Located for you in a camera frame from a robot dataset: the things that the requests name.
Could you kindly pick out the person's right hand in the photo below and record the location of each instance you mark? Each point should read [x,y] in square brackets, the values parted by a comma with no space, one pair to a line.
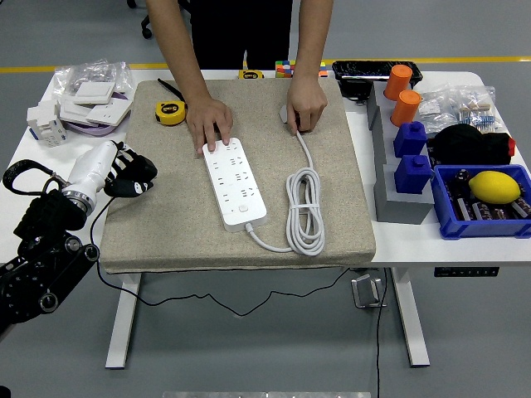
[209,120]

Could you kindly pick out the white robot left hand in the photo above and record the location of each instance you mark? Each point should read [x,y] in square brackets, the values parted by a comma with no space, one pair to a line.
[91,166]

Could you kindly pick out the person's left hand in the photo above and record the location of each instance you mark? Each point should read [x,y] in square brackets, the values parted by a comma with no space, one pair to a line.
[307,103]

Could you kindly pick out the white power strip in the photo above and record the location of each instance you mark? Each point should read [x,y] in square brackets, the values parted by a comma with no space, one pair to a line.
[236,190]

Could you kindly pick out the person's left forearm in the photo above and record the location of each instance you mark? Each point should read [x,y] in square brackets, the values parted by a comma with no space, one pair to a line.
[313,37]

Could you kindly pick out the person's right forearm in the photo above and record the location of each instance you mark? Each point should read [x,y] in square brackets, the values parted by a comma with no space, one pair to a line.
[178,49]

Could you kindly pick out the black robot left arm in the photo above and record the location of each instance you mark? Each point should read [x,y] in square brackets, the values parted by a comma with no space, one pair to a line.
[33,286]

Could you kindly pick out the yellow tape measure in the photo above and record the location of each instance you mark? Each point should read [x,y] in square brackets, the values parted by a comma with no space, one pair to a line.
[169,113]

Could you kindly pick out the black stand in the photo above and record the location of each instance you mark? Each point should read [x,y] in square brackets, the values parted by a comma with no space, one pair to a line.
[357,89]

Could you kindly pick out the white plastic plate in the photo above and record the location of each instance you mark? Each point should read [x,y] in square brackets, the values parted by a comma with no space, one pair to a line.
[74,111]

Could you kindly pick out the white terminal block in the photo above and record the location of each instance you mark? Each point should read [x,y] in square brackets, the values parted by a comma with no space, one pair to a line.
[45,124]

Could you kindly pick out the black glossy tray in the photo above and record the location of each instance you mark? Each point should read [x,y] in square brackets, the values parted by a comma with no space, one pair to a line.
[365,70]

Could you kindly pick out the grey-brown fabric mat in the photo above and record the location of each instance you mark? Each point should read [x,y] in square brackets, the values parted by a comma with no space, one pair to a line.
[332,166]

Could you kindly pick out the orange plastic cup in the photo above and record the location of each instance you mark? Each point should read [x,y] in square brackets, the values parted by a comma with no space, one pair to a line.
[397,83]
[405,108]

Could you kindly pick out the clear bag of small parts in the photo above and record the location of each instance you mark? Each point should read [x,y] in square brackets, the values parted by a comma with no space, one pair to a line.
[95,72]

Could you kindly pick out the person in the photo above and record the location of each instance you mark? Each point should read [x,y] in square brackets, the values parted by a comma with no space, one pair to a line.
[240,25]

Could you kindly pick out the blue plastic block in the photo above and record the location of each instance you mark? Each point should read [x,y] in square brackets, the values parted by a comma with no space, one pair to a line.
[412,176]
[410,141]

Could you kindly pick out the black office chair base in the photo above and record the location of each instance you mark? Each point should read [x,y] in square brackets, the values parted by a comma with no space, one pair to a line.
[146,30]

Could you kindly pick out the clear bag of white parts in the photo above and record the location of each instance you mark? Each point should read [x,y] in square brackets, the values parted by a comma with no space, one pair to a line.
[433,110]

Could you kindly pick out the grey stepped block stand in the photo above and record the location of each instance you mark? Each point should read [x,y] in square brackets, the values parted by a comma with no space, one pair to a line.
[398,207]

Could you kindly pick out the black cloth bundle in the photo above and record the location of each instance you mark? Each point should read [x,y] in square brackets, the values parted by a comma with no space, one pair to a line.
[469,145]

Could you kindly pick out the white table leg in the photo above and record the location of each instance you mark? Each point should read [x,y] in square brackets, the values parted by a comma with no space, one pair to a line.
[410,323]
[122,331]

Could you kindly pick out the clear bag of resistors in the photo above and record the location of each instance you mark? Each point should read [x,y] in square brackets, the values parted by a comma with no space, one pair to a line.
[477,110]

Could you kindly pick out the black round knob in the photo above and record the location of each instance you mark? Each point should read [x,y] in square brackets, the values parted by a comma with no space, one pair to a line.
[461,177]

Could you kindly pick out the dark cylindrical battery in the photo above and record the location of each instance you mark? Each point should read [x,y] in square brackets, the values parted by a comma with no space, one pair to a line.
[463,208]
[503,213]
[522,206]
[482,210]

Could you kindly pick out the silver metal hook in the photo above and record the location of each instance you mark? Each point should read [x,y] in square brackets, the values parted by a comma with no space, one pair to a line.
[367,292]

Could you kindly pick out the yellow lemon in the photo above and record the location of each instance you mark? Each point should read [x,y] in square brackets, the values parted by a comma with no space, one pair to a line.
[493,187]

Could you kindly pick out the blue plastic bin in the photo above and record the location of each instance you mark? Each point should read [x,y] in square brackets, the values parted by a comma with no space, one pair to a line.
[477,230]

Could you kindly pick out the black table control panel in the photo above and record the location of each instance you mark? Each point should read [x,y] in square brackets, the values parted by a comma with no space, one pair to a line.
[466,272]

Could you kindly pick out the white wall socket plate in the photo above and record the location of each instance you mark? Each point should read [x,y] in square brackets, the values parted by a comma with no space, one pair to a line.
[108,114]

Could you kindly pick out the white wall switch plate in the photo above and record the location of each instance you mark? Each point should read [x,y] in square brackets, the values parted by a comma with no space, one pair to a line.
[94,93]

